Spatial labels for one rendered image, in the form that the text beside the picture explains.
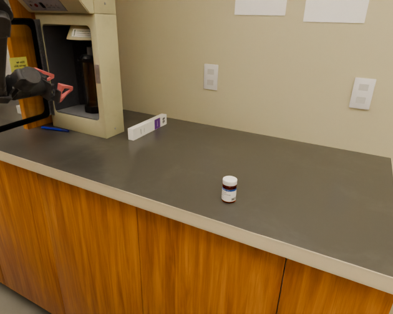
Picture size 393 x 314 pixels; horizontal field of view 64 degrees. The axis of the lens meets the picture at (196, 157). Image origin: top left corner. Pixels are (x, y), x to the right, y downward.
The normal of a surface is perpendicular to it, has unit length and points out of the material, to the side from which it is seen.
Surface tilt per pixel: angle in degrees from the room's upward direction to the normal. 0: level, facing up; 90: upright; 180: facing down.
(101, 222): 90
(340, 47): 90
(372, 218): 0
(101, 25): 90
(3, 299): 0
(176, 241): 90
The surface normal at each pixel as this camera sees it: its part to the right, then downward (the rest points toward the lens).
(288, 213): 0.03, -0.92
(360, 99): -0.47, 0.34
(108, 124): 0.88, 0.21
